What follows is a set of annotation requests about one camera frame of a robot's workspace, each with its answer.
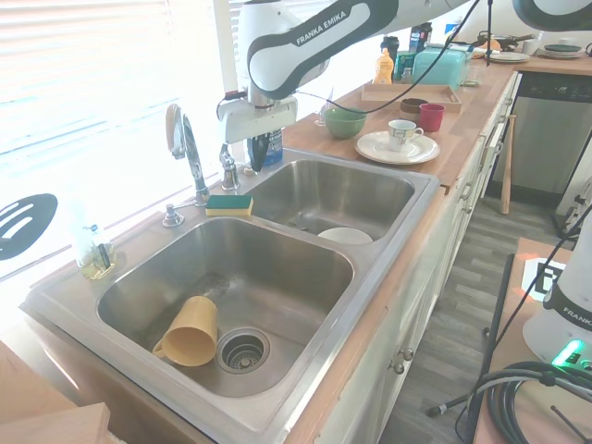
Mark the green canister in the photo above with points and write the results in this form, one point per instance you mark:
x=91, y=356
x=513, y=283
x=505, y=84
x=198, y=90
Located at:
x=406, y=60

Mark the chrome faucet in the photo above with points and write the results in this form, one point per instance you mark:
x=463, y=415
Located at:
x=196, y=171

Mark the green bowl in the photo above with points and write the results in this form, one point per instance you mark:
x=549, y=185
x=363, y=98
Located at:
x=344, y=127

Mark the small chrome sink dispenser cap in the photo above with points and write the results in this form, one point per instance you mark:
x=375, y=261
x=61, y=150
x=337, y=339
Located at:
x=172, y=217

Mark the red mug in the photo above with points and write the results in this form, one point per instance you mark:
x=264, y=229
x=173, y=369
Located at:
x=431, y=120

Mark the clear hand soap bottle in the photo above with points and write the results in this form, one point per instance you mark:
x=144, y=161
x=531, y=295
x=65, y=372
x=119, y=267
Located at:
x=94, y=263

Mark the stack of plates green rim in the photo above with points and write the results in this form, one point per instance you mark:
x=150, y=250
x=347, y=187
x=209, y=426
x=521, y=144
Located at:
x=559, y=51

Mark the metal drain strainer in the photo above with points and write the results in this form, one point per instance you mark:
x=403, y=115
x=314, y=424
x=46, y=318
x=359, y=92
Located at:
x=242, y=351

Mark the stainless steel dishwasher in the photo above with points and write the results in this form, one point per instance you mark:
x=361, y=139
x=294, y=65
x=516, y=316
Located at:
x=546, y=139

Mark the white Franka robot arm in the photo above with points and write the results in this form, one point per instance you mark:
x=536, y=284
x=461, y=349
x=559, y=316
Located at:
x=314, y=51

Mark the metal cabinet knob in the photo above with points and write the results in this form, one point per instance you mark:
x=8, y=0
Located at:
x=407, y=353
x=398, y=366

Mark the black bottle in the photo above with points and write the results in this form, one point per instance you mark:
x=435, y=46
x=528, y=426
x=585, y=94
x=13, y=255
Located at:
x=389, y=44

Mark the stainless steel double sink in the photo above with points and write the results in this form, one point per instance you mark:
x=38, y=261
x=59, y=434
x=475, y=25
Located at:
x=277, y=287

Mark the brown striped mug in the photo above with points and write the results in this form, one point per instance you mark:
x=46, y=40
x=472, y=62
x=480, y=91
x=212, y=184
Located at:
x=409, y=111

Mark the teal toaster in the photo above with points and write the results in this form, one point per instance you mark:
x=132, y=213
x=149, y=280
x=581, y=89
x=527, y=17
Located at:
x=444, y=69

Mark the yellow plastic cup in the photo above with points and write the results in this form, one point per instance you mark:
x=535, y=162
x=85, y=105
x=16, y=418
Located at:
x=194, y=324

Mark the black slotted spatula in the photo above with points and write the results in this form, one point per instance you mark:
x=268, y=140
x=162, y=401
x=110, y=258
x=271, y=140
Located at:
x=46, y=203

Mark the blue Dawn dish soap bottle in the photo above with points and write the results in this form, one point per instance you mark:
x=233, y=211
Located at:
x=276, y=148

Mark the dark frying pan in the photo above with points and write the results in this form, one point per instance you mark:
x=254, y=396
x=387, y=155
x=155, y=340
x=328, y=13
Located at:
x=509, y=41

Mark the clear wine glass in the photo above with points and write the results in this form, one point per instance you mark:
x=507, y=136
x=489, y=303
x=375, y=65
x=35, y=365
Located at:
x=321, y=121

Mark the white mug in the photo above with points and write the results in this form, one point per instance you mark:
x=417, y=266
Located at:
x=530, y=47

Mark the yellow mustard bottle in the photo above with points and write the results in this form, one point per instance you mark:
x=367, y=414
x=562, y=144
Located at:
x=383, y=69

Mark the blue black container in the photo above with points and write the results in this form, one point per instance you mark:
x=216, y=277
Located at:
x=420, y=37

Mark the stack of white plates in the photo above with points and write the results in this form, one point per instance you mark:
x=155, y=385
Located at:
x=509, y=57

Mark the white dinner plate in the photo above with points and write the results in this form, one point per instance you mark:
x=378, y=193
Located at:
x=374, y=150

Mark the white bowl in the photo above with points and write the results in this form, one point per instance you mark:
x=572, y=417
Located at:
x=344, y=237

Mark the white kitchen cabinet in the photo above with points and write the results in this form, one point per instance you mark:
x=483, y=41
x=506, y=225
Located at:
x=416, y=300

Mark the white patterned cup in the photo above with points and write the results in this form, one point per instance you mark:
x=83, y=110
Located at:
x=401, y=136

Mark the wide white window blind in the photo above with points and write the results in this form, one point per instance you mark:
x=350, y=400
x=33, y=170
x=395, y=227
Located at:
x=92, y=92

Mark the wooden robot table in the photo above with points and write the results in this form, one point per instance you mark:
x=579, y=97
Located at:
x=518, y=319

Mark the yellow green sponge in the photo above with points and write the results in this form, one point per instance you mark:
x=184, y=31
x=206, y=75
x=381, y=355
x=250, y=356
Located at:
x=229, y=203

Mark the black white fiducial marker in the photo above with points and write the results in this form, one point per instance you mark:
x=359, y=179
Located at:
x=532, y=277

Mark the wooden tray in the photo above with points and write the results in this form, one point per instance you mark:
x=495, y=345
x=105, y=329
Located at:
x=444, y=99

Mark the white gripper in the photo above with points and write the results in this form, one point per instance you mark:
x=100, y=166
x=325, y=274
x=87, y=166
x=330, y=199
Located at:
x=254, y=120

